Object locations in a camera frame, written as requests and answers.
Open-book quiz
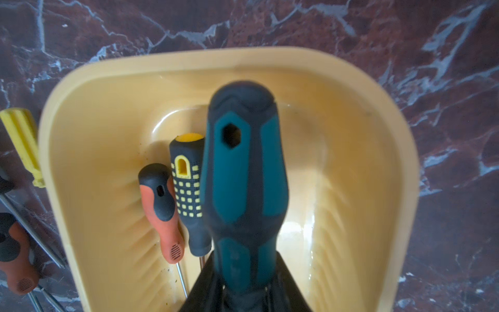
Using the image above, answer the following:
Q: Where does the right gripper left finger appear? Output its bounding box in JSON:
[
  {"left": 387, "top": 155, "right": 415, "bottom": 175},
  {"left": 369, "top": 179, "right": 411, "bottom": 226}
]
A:
[{"left": 179, "top": 253, "right": 224, "bottom": 312}]

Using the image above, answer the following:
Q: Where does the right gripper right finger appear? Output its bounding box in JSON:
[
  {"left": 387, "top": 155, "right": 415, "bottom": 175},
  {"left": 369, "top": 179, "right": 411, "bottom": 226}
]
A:
[{"left": 268, "top": 252, "right": 312, "bottom": 312}]

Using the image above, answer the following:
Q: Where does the green black screwdriver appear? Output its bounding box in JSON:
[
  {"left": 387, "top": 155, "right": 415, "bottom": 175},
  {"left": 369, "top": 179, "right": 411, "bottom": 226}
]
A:
[{"left": 201, "top": 81, "right": 289, "bottom": 311}]

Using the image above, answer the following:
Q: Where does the black yellow dotted screwdriver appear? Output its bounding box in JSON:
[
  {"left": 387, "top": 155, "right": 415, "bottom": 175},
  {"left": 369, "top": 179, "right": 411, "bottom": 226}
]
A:
[{"left": 169, "top": 133, "right": 212, "bottom": 268}]

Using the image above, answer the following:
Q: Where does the yellow plastic storage box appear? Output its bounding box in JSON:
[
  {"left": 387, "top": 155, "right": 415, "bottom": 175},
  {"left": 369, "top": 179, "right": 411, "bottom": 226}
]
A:
[{"left": 38, "top": 47, "right": 420, "bottom": 311}]

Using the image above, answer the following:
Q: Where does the small orange black screwdriver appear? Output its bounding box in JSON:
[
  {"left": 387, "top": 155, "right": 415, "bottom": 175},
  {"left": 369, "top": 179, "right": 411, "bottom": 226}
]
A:
[{"left": 1, "top": 213, "right": 43, "bottom": 311}]

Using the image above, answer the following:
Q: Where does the black yellow small screwdriver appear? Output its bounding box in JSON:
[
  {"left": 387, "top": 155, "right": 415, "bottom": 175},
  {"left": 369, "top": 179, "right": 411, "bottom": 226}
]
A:
[{"left": 0, "top": 175, "right": 67, "bottom": 312}]

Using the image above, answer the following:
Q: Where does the yellow handle screwdriver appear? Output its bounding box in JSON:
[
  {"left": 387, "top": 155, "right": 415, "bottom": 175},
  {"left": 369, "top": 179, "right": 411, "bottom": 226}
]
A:
[{"left": 1, "top": 108, "right": 45, "bottom": 189}]

